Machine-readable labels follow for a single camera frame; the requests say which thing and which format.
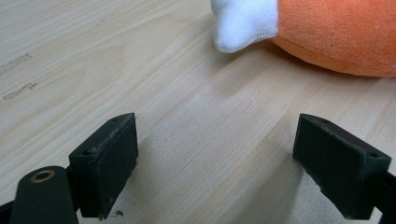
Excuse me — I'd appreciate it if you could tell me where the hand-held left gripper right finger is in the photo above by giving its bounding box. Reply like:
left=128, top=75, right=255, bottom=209
left=292, top=113, right=392, bottom=220

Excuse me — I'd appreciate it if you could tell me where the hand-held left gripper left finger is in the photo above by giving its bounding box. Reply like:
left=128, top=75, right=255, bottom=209
left=68, top=112, right=139, bottom=220

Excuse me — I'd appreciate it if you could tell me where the orange and white plush toy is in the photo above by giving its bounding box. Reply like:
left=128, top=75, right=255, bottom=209
left=210, top=0, right=396, bottom=78

